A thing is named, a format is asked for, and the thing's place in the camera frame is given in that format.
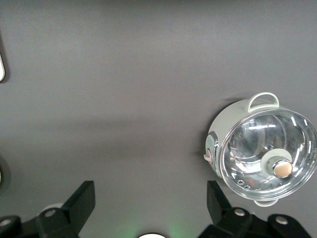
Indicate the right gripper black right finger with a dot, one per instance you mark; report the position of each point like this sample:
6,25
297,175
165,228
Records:
218,205

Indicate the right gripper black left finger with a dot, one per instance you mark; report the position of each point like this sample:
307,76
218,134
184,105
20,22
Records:
79,203

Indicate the beige rectangular rabbit tray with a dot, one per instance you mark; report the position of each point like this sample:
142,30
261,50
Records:
1,69

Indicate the glass pot lid with knob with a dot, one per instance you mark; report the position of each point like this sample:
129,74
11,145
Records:
247,151

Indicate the steel pot with glass lid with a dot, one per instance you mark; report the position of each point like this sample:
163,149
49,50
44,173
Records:
223,121

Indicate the dark grey table mat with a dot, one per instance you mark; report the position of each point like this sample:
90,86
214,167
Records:
123,99

